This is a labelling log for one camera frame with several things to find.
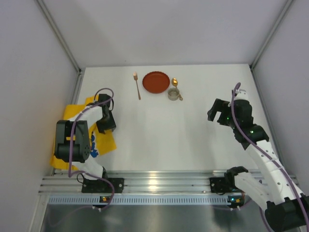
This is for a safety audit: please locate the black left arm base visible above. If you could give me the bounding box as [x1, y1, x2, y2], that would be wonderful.
[81, 178, 125, 193]

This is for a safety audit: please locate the gold spoon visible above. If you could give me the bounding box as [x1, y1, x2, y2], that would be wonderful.
[171, 78, 183, 101]

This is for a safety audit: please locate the left aluminium frame post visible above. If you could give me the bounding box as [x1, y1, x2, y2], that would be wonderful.
[35, 0, 81, 73]

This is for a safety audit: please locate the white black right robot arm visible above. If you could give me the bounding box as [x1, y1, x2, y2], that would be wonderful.
[207, 90, 309, 232]

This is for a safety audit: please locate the red round plastic plate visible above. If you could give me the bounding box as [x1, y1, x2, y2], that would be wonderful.
[142, 71, 170, 94]

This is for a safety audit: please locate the aluminium frame post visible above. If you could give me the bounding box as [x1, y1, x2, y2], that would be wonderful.
[249, 0, 295, 71]
[35, 0, 81, 73]

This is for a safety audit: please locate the speckled ceramic cup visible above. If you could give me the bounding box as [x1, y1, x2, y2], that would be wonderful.
[168, 87, 180, 101]

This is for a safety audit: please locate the rose gold fork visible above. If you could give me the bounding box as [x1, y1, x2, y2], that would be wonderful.
[133, 72, 141, 100]

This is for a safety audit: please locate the yellow Pikachu cloth placemat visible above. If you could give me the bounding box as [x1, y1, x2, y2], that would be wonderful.
[50, 96, 117, 170]

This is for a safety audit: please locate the right aluminium frame post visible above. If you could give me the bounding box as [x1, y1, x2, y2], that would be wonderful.
[249, 0, 295, 71]

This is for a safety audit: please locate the slotted grey cable duct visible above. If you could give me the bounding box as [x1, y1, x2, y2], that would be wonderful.
[48, 195, 244, 206]

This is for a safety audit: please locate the aluminium mounting rail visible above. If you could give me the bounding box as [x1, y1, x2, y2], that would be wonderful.
[39, 170, 225, 195]

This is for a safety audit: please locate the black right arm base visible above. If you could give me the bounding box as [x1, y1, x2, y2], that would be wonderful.
[209, 177, 241, 195]

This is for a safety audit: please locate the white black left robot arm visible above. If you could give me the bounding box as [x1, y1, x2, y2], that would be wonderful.
[51, 94, 116, 180]

